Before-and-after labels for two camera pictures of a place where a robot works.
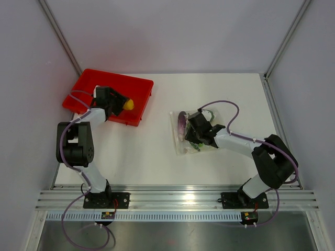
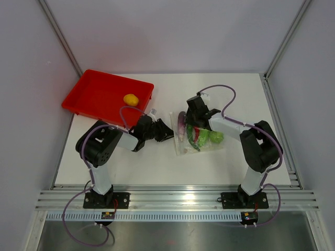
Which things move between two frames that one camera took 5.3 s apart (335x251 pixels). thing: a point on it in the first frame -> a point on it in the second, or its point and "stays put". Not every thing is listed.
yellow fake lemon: [129, 105] -> [131, 99]
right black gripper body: [194, 135] -> [191, 117]
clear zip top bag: [179, 119] stays put
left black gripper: [120, 100] -> [165, 133]
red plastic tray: [137, 90] stays put
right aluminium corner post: [304, 4] stays put
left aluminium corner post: [62, 36] stays put
